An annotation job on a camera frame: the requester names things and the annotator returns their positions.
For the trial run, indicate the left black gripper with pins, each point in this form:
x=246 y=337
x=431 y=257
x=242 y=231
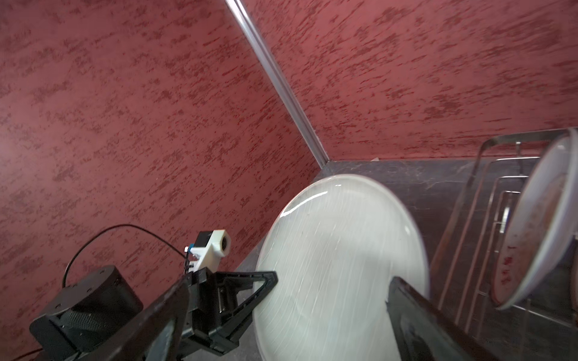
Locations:
x=220 y=332

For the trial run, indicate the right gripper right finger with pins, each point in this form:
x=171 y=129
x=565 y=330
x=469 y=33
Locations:
x=423 y=333

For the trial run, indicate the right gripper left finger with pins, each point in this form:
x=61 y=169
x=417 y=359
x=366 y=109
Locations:
x=154 y=334

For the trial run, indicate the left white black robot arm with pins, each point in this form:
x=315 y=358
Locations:
x=101 y=317

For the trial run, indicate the orange sunburst white plate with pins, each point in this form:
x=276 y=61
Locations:
x=543 y=223

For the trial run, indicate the steel wire dish rack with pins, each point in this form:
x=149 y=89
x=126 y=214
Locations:
x=543 y=326

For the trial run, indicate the left aluminium corner post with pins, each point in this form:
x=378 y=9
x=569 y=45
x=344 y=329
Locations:
x=279 y=81

